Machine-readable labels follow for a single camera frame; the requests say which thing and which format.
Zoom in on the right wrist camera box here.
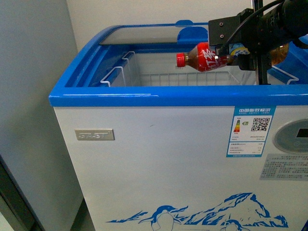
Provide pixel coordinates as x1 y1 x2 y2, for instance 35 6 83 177
208 16 244 46

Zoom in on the black right camera cable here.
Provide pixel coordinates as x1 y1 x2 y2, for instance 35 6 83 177
215 0 286 60

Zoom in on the white wire freezer basket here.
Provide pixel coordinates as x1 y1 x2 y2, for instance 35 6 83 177
100 51 300 87

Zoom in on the red iced tea bottle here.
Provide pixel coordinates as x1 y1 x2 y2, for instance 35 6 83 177
176 41 289 73

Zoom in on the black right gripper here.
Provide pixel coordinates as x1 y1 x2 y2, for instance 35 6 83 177
237 0 292 85

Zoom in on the white blue chest freezer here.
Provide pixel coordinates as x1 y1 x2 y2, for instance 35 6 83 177
49 26 308 231

